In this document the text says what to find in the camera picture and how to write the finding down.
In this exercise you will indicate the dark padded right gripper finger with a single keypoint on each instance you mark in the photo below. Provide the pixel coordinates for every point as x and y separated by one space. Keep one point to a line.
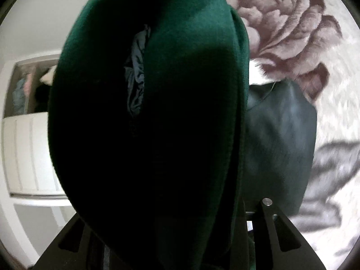
258 237

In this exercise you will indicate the green white varsity jacket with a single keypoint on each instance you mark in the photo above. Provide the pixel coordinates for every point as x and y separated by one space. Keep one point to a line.
158 139

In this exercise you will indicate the floral purple bed blanket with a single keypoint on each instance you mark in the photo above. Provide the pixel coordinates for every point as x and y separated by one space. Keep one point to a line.
316 43

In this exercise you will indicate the white sliding wardrobe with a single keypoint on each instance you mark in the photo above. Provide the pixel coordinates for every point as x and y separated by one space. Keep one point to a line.
30 179

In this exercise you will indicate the cream hanging coat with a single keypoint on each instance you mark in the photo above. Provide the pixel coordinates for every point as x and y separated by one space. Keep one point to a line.
48 77

